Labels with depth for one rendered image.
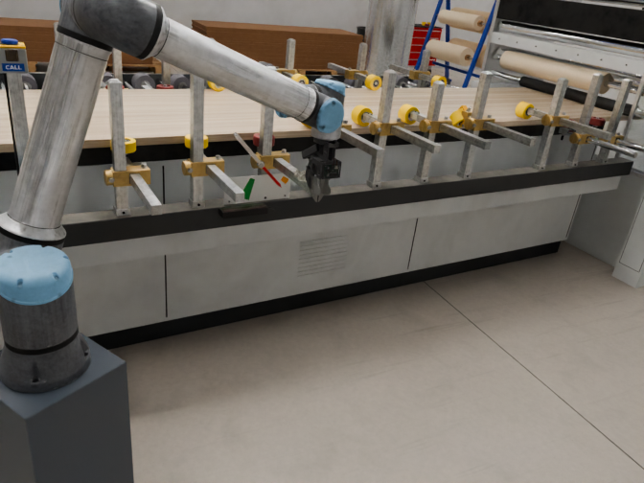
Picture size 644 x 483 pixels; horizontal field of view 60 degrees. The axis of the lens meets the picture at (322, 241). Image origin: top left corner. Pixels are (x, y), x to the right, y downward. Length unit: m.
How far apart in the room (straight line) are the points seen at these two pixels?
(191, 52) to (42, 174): 0.43
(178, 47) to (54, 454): 0.92
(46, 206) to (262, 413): 1.14
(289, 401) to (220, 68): 1.34
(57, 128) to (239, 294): 1.36
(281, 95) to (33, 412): 0.88
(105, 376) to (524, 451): 1.50
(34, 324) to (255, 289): 1.37
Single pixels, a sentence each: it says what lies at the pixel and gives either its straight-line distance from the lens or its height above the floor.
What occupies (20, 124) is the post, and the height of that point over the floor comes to 1.01.
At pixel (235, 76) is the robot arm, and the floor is 1.25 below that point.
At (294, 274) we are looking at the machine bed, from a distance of 2.58.
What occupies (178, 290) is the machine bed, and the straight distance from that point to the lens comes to 2.39.
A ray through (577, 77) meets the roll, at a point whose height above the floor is 1.05.
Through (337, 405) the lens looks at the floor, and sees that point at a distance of 2.22.
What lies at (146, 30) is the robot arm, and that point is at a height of 1.34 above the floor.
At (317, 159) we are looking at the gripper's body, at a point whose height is 0.96.
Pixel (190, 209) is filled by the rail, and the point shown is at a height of 0.70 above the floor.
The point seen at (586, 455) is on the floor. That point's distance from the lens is 2.38.
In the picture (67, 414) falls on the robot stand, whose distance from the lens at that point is 1.40.
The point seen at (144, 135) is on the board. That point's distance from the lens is 2.08.
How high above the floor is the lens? 1.48
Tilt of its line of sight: 26 degrees down
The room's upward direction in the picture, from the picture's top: 6 degrees clockwise
